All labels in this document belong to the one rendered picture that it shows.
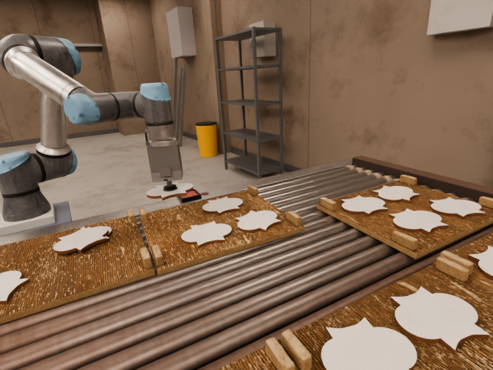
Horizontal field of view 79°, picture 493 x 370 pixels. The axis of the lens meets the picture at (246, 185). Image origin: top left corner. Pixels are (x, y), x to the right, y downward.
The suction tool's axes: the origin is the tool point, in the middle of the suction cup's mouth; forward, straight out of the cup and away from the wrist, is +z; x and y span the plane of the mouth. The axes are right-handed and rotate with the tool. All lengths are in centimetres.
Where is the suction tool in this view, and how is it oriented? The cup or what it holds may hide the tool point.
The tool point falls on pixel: (170, 192)
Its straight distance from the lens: 94.4
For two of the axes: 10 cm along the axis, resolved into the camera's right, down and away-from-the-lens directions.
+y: 9.9, -1.0, 1.1
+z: 0.6, 9.4, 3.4
